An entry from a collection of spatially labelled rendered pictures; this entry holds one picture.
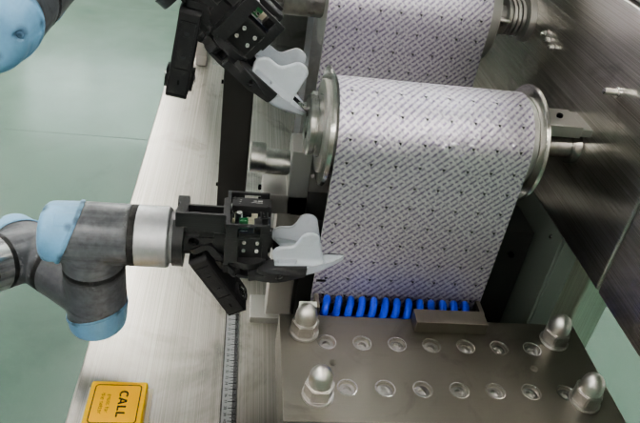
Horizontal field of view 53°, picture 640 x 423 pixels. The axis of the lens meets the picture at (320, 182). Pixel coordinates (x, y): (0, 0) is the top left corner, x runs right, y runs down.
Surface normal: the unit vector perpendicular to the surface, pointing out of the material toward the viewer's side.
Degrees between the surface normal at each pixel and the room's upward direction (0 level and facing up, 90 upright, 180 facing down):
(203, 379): 0
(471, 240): 90
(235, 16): 90
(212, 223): 90
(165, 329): 0
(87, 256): 90
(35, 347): 0
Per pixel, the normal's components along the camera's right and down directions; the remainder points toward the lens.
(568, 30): -0.99, -0.07
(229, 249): 0.07, 0.55
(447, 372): 0.13, -0.83
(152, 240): 0.13, 0.08
